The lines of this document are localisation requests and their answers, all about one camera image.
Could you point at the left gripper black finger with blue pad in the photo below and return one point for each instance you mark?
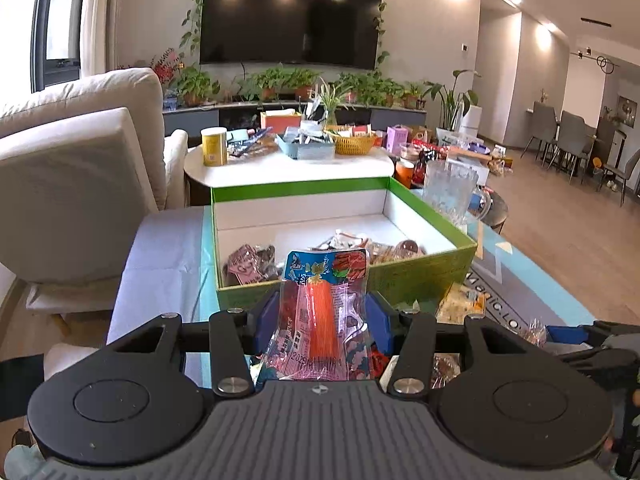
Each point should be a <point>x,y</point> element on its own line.
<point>567,334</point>
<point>411,337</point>
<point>233,335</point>

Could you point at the blue pink orange snack packet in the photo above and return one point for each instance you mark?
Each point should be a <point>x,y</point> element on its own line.
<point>322,331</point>

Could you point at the clear bag of pastries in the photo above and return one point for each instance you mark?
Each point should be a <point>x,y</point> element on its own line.
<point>459,302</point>

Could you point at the pink snack packet in box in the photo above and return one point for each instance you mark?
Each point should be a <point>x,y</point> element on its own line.
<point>252,265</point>

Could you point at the green cardboard box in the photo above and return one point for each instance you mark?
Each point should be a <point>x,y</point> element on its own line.
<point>303,215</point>

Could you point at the white tablecloth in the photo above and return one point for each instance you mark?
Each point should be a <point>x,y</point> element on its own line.
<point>163,271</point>

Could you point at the clear glass pitcher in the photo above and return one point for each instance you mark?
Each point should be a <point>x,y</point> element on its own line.
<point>454,192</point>

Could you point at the white round side table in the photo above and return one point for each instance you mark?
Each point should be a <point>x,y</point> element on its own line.
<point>276,167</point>

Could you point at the yellow cylindrical can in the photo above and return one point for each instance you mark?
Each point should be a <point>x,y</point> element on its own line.
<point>214,146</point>

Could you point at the grey dining chair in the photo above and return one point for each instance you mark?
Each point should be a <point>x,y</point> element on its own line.
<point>575,143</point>

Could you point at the blue grey storage tray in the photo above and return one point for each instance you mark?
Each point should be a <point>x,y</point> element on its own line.
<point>302,151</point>

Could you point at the woven yellow basket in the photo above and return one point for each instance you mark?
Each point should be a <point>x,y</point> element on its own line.
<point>352,145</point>

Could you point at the orange tissue box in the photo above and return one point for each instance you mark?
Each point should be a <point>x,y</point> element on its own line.
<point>277,121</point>

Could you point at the cream sofa armchair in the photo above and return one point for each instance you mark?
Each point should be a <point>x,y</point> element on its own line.
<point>82,165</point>

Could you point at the black wall television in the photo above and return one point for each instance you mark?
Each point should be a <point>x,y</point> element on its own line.
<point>312,32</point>

